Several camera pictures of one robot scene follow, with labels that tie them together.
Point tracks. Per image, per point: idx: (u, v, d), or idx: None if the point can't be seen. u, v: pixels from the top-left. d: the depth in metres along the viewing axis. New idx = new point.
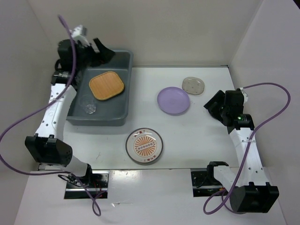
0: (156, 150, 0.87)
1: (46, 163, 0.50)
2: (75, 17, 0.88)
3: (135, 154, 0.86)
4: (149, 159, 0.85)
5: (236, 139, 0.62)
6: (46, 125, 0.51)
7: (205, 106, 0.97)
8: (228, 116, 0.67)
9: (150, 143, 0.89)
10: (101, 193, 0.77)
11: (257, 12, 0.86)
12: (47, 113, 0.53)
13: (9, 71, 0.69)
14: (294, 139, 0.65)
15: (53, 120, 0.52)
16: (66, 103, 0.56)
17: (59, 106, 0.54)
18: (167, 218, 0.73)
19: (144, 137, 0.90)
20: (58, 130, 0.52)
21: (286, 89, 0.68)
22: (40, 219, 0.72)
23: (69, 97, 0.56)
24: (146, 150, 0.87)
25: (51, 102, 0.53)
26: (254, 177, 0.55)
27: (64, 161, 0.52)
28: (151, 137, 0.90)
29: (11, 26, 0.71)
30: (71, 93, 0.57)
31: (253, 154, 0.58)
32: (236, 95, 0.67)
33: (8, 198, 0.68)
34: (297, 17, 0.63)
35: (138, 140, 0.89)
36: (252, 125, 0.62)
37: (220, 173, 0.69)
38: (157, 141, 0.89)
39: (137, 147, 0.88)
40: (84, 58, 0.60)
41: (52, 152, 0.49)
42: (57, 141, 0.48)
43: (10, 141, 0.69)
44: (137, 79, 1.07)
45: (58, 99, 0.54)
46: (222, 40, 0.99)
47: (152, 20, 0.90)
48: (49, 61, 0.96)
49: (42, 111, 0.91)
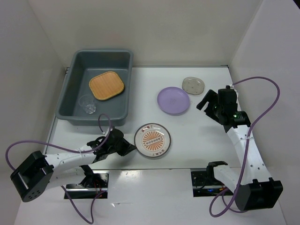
0: (164, 144, 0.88)
1: (18, 183, 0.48)
2: (75, 17, 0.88)
3: (144, 148, 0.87)
4: (157, 153, 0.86)
5: (234, 138, 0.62)
6: (57, 158, 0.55)
7: (198, 108, 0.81)
8: (224, 116, 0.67)
9: (158, 138, 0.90)
10: (101, 193, 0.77)
11: (257, 12, 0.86)
12: (66, 153, 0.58)
13: (9, 71, 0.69)
14: (293, 139, 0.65)
15: (63, 160, 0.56)
16: (81, 161, 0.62)
17: (77, 156, 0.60)
18: (167, 219, 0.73)
19: (152, 131, 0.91)
20: (58, 168, 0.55)
21: (278, 84, 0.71)
22: (40, 217, 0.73)
23: (84, 160, 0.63)
24: (154, 145, 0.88)
25: (75, 151, 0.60)
26: (257, 174, 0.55)
27: (26, 197, 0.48)
28: (159, 132, 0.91)
29: (12, 26, 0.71)
30: (89, 159, 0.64)
31: (254, 151, 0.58)
32: (229, 93, 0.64)
33: (8, 197, 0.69)
34: (297, 16, 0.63)
35: (145, 135, 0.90)
36: (249, 122, 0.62)
37: (221, 173, 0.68)
38: (164, 136, 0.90)
39: (145, 142, 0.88)
40: (118, 148, 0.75)
41: (33, 179, 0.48)
42: (46, 177, 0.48)
43: (10, 140, 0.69)
44: (137, 79, 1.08)
45: (81, 153, 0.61)
46: (222, 40, 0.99)
47: (152, 20, 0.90)
48: (49, 61, 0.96)
49: (43, 111, 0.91)
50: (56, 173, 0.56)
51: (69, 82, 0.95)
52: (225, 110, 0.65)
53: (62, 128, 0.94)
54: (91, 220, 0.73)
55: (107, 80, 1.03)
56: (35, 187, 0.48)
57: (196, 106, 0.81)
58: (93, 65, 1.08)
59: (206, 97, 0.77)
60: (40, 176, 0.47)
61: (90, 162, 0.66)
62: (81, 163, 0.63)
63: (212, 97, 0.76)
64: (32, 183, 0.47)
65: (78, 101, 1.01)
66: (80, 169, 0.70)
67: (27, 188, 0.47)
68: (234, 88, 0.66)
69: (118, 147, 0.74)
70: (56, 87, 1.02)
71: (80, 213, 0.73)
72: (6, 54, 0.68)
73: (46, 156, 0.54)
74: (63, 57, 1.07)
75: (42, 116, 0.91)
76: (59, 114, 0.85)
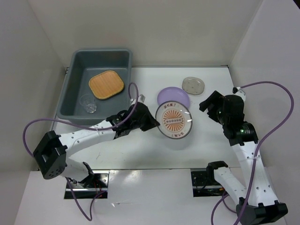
0: (184, 127, 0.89)
1: (39, 161, 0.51)
2: (74, 17, 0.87)
3: (163, 126, 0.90)
4: (176, 134, 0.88)
5: (240, 155, 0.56)
6: (71, 137, 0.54)
7: (199, 106, 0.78)
8: (228, 129, 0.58)
9: (179, 119, 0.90)
10: (101, 193, 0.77)
11: (257, 13, 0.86)
12: (83, 131, 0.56)
13: (9, 71, 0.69)
14: (294, 140, 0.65)
15: (78, 139, 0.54)
16: (99, 138, 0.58)
17: (93, 134, 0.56)
18: (167, 218, 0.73)
19: (175, 110, 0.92)
20: (73, 147, 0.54)
21: (278, 85, 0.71)
22: (39, 218, 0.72)
23: (106, 136, 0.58)
24: (174, 125, 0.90)
25: (92, 128, 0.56)
26: (264, 198, 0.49)
27: (47, 176, 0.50)
28: (181, 114, 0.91)
29: (11, 25, 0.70)
30: (109, 135, 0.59)
31: (262, 173, 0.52)
32: (237, 105, 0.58)
33: (9, 197, 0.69)
34: (296, 17, 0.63)
35: (166, 113, 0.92)
36: (256, 137, 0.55)
37: (221, 178, 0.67)
38: (186, 118, 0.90)
39: (165, 120, 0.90)
40: (142, 122, 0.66)
41: (49, 158, 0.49)
42: (60, 157, 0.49)
43: (10, 139, 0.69)
44: (137, 78, 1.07)
45: (98, 130, 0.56)
46: (222, 40, 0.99)
47: (152, 20, 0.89)
48: (49, 60, 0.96)
49: (42, 111, 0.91)
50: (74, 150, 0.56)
51: (69, 81, 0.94)
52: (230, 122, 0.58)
53: (63, 128, 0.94)
54: (90, 216, 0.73)
55: (107, 79, 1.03)
56: (53, 166, 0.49)
57: (199, 106, 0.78)
58: (92, 65, 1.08)
59: (211, 98, 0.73)
60: (55, 156, 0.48)
61: (112, 138, 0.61)
62: (101, 140, 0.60)
63: (216, 100, 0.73)
64: (49, 162, 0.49)
65: (78, 101, 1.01)
66: (84, 167, 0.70)
67: (46, 167, 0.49)
68: (242, 98, 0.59)
69: (143, 121, 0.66)
70: (56, 87, 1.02)
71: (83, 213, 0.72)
72: (6, 54, 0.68)
73: (60, 136, 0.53)
74: (63, 57, 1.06)
75: (42, 116, 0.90)
76: (59, 114, 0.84)
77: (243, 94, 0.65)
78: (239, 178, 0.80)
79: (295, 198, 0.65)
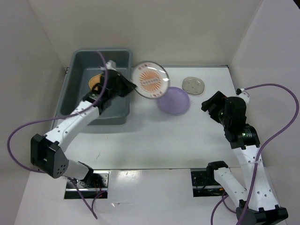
0: (162, 87, 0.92)
1: (40, 166, 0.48)
2: (74, 16, 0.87)
3: (141, 88, 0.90)
4: (156, 94, 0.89)
5: (242, 158, 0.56)
6: (57, 131, 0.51)
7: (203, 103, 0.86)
8: (230, 132, 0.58)
9: (156, 79, 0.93)
10: (101, 193, 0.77)
11: (257, 13, 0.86)
12: (65, 121, 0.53)
13: (9, 71, 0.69)
14: (294, 140, 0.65)
15: (65, 130, 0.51)
16: (86, 120, 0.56)
17: (78, 120, 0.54)
18: (167, 218, 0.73)
19: (148, 72, 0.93)
20: (65, 139, 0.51)
21: (278, 85, 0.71)
22: (39, 218, 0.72)
23: (90, 115, 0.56)
24: (151, 86, 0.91)
25: (73, 114, 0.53)
26: (264, 202, 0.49)
27: (56, 174, 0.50)
28: (157, 73, 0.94)
29: (11, 25, 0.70)
30: (94, 113, 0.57)
31: (263, 177, 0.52)
32: (239, 108, 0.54)
33: (9, 196, 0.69)
34: (297, 17, 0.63)
35: (142, 75, 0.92)
36: (258, 140, 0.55)
37: (222, 179, 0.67)
38: (162, 78, 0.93)
39: (142, 82, 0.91)
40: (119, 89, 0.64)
41: (48, 160, 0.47)
42: (58, 152, 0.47)
43: (10, 140, 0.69)
44: None
45: (80, 113, 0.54)
46: (222, 40, 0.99)
47: (152, 20, 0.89)
48: (49, 60, 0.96)
49: (42, 111, 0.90)
50: (68, 140, 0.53)
51: (69, 81, 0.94)
52: (232, 125, 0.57)
53: None
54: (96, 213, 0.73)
55: None
56: (56, 163, 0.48)
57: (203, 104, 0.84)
58: (93, 65, 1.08)
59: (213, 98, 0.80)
60: (51, 154, 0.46)
61: (97, 115, 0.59)
62: (86, 122, 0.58)
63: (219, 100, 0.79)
64: (51, 163, 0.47)
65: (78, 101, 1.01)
66: (84, 167, 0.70)
67: (51, 168, 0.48)
68: (243, 100, 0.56)
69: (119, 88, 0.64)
70: (56, 87, 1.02)
71: (83, 198, 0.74)
72: (6, 54, 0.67)
73: (46, 135, 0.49)
74: (63, 57, 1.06)
75: (42, 116, 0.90)
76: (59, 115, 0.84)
77: (247, 96, 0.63)
78: (239, 177, 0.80)
79: (295, 198, 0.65)
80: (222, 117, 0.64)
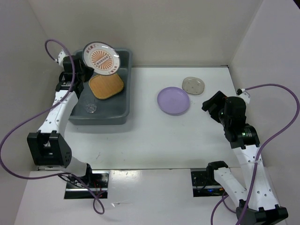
0: (114, 62, 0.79)
1: (47, 162, 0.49)
2: (74, 17, 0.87)
3: (96, 69, 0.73)
4: (112, 70, 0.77)
5: (242, 158, 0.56)
6: (49, 123, 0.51)
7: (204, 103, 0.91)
8: (230, 131, 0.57)
9: (106, 57, 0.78)
10: (101, 193, 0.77)
11: (257, 13, 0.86)
12: (50, 113, 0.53)
13: (9, 71, 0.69)
14: (295, 140, 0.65)
15: (56, 119, 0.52)
16: (69, 107, 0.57)
17: (63, 107, 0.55)
18: (167, 219, 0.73)
19: (98, 51, 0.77)
20: (60, 128, 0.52)
21: (278, 85, 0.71)
22: (39, 218, 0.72)
23: (71, 101, 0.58)
24: (104, 64, 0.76)
25: (56, 104, 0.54)
26: (264, 202, 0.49)
27: (64, 163, 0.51)
28: (105, 50, 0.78)
29: (11, 25, 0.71)
30: (73, 98, 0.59)
31: (263, 176, 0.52)
32: (239, 108, 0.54)
33: (9, 196, 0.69)
34: (296, 17, 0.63)
35: (93, 56, 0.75)
36: (258, 139, 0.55)
37: (221, 179, 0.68)
38: (112, 53, 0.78)
39: (95, 63, 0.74)
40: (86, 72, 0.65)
41: (52, 150, 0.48)
42: (59, 138, 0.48)
43: (10, 139, 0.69)
44: (137, 78, 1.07)
45: (62, 101, 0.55)
46: (222, 40, 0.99)
47: (152, 20, 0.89)
48: (49, 60, 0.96)
49: (42, 111, 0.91)
50: (63, 129, 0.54)
51: None
52: (232, 125, 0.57)
53: None
54: (102, 210, 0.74)
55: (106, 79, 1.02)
56: (61, 151, 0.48)
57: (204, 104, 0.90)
58: None
59: (215, 98, 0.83)
60: (54, 143, 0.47)
61: (77, 99, 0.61)
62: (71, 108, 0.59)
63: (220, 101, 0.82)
64: (56, 152, 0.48)
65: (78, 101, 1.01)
66: (83, 167, 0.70)
67: (58, 158, 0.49)
68: (243, 99, 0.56)
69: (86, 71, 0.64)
70: None
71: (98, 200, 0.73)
72: (6, 54, 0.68)
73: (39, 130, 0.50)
74: None
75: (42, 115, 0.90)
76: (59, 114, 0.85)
77: (248, 95, 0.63)
78: (239, 177, 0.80)
79: (295, 198, 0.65)
80: (222, 117, 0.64)
